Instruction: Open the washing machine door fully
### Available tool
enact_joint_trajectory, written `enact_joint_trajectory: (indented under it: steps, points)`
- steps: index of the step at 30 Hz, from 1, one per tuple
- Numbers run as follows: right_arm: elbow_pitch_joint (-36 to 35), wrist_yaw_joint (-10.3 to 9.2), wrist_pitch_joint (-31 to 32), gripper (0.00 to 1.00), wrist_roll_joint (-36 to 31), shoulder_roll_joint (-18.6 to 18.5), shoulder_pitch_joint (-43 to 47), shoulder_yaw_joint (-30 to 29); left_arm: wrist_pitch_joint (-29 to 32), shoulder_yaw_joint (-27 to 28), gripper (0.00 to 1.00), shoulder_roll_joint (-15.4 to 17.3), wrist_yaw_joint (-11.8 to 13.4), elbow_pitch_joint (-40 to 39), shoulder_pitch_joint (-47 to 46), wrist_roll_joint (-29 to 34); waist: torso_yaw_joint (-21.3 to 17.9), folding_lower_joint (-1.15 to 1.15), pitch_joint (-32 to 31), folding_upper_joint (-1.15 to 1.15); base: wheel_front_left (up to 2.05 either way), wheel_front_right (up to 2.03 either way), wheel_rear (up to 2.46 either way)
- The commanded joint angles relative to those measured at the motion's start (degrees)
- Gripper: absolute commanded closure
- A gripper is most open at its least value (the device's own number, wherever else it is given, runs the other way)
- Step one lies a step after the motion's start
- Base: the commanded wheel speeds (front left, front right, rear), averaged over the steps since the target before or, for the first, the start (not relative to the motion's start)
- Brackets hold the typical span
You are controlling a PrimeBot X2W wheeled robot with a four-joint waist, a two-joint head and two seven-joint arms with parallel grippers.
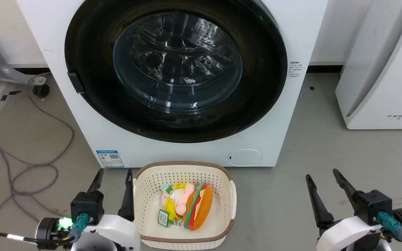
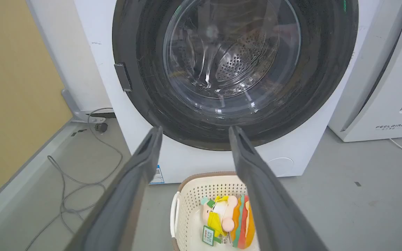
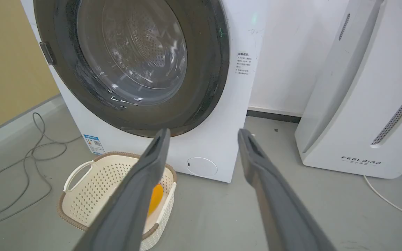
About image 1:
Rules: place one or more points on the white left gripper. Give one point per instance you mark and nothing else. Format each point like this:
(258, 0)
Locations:
(112, 230)

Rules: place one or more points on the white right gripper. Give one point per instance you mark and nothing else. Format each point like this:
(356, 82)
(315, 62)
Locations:
(344, 235)

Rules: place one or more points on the white front-load washing machine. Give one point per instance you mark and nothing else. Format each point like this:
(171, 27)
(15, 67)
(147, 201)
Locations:
(65, 115)

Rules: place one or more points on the black round washer door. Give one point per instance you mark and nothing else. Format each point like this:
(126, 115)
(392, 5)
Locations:
(92, 52)

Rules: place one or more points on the blue energy label sticker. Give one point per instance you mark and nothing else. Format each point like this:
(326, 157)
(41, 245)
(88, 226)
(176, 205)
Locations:
(110, 159)

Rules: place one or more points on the cream perforated laundry basket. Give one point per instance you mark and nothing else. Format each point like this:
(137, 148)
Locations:
(150, 188)

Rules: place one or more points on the green paper hang tag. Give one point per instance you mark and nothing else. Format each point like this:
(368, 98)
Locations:
(163, 218)

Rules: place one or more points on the yellow and pink doll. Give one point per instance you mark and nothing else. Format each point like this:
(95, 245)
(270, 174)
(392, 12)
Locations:
(175, 202)

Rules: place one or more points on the plush hamburger toy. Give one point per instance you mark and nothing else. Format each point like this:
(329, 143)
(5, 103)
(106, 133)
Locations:
(202, 207)

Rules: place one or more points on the oval white filter cover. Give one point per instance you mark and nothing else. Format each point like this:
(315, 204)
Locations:
(245, 157)

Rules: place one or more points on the black caster wheel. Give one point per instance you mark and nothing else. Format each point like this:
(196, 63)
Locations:
(41, 90)

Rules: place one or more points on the small printed text sticker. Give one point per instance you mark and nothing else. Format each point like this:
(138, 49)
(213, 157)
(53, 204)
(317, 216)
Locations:
(295, 69)

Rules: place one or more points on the white air purifier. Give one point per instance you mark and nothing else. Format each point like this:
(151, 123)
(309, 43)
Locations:
(389, 69)

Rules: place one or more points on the grey metal furniture leg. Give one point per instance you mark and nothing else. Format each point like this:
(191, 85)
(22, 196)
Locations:
(4, 68)

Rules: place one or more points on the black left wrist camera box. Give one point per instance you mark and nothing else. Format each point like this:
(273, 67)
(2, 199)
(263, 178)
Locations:
(87, 205)

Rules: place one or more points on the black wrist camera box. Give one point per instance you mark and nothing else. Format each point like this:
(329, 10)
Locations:
(87, 205)
(373, 205)

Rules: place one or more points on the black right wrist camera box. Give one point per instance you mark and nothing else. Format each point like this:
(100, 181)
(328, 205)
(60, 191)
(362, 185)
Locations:
(373, 205)

